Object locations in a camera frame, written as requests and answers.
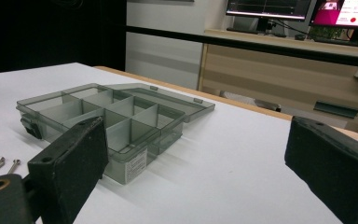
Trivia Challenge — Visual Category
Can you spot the white table board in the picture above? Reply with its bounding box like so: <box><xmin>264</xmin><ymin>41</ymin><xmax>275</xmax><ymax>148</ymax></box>
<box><xmin>0</xmin><ymin>62</ymin><xmax>358</xmax><ymax>224</ymax></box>

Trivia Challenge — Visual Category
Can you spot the pink-screen computer monitor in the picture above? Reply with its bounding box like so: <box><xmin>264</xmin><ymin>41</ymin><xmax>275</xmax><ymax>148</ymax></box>
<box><xmin>309</xmin><ymin>0</ymin><xmax>358</xmax><ymax>45</ymax></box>

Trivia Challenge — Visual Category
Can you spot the green plant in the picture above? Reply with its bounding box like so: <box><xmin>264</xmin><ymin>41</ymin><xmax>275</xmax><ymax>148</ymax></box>
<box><xmin>309</xmin><ymin>26</ymin><xmax>346</xmax><ymax>40</ymax></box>

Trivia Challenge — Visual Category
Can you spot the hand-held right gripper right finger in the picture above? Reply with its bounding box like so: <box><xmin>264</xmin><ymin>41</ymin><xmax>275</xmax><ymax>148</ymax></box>
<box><xmin>284</xmin><ymin>115</ymin><xmax>358</xmax><ymax>224</ymax></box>

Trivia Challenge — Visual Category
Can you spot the light wooden desk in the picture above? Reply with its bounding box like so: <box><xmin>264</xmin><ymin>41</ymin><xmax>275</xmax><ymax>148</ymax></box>
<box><xmin>198</xmin><ymin>28</ymin><xmax>358</xmax><ymax>141</ymax></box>

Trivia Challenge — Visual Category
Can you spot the black curtain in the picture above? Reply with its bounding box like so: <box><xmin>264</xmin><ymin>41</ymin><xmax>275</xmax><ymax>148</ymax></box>
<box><xmin>0</xmin><ymin>0</ymin><xmax>128</xmax><ymax>76</ymax></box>

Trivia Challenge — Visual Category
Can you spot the white cabinet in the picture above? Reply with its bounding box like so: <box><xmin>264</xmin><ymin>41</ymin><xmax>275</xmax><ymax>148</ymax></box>
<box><xmin>125</xmin><ymin>0</ymin><xmax>207</xmax><ymax>91</ymax></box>

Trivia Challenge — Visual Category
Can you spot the dark-screen computer monitor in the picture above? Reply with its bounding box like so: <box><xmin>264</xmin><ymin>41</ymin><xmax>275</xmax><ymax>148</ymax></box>
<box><xmin>225</xmin><ymin>0</ymin><xmax>314</xmax><ymax>35</ymax></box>

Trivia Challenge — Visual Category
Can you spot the short silver screw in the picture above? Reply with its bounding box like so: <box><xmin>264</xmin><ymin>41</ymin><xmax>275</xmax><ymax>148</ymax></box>
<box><xmin>7</xmin><ymin>159</ymin><xmax>21</xmax><ymax>175</ymax></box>

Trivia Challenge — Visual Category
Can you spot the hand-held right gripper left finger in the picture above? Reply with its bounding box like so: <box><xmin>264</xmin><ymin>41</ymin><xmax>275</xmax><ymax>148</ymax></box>
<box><xmin>27</xmin><ymin>116</ymin><xmax>110</xmax><ymax>224</ymax></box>

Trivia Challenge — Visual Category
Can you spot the grey desk handle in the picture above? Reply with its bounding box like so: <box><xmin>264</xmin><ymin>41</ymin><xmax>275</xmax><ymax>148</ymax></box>
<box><xmin>312</xmin><ymin>100</ymin><xmax>358</xmax><ymax>119</ymax></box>

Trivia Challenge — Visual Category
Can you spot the clear grey plastic compartment box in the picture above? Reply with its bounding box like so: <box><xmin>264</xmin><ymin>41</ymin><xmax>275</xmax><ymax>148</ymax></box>
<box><xmin>16</xmin><ymin>82</ymin><xmax>216</xmax><ymax>185</ymax></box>

